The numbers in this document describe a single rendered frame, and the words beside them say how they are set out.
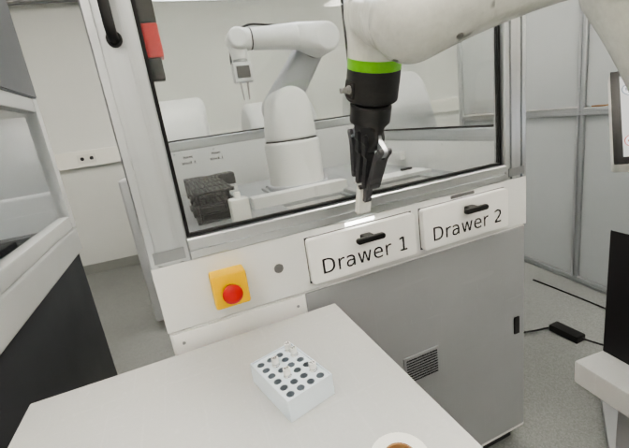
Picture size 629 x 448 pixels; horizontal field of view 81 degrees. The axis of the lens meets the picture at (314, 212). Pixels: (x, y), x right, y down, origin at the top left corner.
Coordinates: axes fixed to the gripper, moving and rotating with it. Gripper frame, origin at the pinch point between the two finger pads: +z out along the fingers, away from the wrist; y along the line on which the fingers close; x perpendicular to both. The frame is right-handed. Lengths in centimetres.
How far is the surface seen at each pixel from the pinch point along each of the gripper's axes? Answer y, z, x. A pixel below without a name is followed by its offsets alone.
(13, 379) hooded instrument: -15, 37, -79
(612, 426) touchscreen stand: 36, 91, 84
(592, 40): -77, -10, 178
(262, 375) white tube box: 20.5, 15.4, -29.3
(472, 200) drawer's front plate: -3.8, 11.4, 36.1
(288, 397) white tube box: 26.9, 13.4, -27.0
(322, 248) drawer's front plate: -3.2, 13.0, -8.0
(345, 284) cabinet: -0.9, 24.5, -2.6
